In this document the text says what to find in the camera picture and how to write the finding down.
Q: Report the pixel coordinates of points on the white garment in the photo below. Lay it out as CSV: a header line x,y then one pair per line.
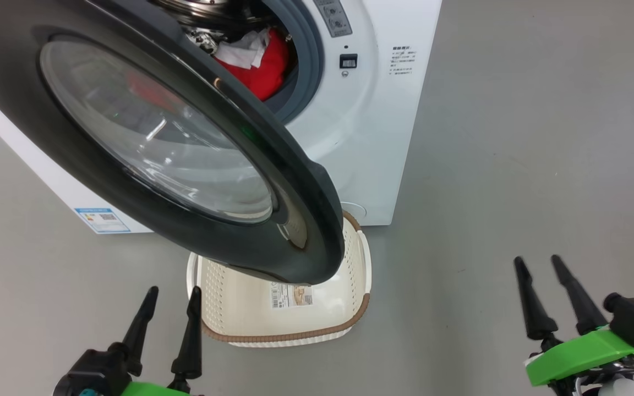
x,y
245,50

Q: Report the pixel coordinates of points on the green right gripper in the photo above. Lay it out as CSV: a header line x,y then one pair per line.
x,y
581,355

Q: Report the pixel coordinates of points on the cream perforated laundry basket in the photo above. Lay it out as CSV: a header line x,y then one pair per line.
x,y
240,313

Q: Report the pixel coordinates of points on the barcode label sticker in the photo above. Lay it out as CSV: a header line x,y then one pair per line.
x,y
292,296

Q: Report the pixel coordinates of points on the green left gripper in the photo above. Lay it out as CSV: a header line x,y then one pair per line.
x,y
152,390

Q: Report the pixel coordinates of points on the blue energy label sticker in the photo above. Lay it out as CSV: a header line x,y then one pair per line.
x,y
102,220

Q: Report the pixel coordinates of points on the white front-load washing machine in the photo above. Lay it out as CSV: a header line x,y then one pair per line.
x,y
361,137

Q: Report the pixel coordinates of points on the red garment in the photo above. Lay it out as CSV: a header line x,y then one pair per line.
x,y
264,77

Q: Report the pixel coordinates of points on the dark grey round glass door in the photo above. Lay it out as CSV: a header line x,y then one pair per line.
x,y
146,126

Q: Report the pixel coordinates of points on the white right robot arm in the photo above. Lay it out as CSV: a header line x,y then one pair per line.
x,y
625,389

